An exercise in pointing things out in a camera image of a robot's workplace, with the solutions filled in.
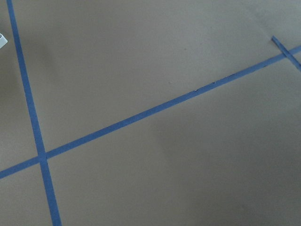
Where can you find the white wire cup rack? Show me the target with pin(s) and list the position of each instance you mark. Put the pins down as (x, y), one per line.
(3, 41)

